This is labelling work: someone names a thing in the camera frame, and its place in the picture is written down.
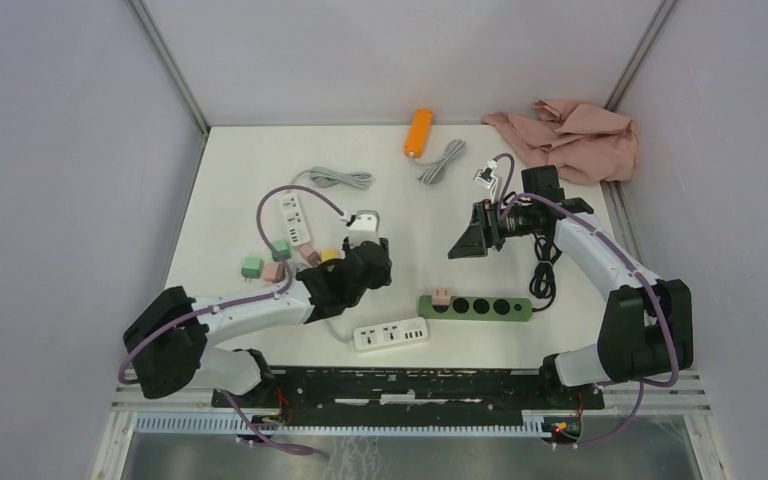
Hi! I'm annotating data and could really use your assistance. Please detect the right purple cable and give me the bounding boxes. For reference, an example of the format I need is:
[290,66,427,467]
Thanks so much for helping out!
[489,152,682,452]

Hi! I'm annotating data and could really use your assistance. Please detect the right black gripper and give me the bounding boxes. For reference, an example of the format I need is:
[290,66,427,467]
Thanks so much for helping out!
[448,198,537,258]

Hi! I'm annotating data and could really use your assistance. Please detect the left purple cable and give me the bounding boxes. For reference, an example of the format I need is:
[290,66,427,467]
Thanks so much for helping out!
[116,185,349,457]

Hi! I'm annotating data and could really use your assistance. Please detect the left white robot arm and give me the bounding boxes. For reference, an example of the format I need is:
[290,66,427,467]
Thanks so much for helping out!
[119,238,392,407]

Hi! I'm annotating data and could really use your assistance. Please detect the long white power strip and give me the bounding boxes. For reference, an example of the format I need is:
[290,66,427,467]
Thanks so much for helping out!
[353,317,430,352]

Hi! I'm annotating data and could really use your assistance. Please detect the grey cable of white strip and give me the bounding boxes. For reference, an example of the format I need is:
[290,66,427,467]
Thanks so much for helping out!
[287,261,357,344]

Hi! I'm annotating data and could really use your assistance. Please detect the grey cable of orange strip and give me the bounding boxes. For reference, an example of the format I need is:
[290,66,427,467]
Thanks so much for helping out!
[413,138,468,186]

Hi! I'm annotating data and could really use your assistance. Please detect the pink crumpled cloth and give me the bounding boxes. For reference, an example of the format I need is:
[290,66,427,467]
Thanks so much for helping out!
[481,99,640,185]

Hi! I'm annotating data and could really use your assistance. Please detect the black power cable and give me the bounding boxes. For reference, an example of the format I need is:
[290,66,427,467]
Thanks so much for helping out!
[528,235,561,313]

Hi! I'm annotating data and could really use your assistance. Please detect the purple cable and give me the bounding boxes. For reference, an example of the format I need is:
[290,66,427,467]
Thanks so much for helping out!
[116,185,349,457]
[489,152,682,452]

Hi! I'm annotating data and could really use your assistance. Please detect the dark green power strip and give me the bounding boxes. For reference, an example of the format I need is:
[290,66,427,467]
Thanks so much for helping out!
[417,295,533,323]

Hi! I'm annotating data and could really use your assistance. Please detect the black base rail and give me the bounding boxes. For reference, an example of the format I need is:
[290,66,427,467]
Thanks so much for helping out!
[237,366,605,427]

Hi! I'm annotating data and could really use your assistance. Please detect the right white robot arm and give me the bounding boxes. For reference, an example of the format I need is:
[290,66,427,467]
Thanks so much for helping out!
[448,166,693,408]

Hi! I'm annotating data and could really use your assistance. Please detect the orange power strip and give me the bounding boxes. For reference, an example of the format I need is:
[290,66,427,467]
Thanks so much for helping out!
[403,108,433,159]

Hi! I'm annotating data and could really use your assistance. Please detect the yellow plug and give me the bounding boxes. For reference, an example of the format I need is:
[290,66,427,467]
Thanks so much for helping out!
[320,248,341,263]

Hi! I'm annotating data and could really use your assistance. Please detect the grey cable of small strip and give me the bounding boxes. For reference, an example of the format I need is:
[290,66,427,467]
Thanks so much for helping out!
[291,166,375,193]

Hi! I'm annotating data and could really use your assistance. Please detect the pink plug from orange strip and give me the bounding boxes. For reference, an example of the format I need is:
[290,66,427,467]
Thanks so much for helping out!
[261,262,288,284]

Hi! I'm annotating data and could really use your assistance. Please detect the small white power strip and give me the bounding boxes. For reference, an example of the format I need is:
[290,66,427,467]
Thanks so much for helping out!
[279,192,311,247]

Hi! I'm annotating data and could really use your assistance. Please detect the beige plug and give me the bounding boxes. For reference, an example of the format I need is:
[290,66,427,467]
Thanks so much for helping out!
[298,243,321,266]

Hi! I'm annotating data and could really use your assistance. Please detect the green plug from orange strip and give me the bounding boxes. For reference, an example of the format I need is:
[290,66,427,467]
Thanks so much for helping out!
[240,256,265,281]

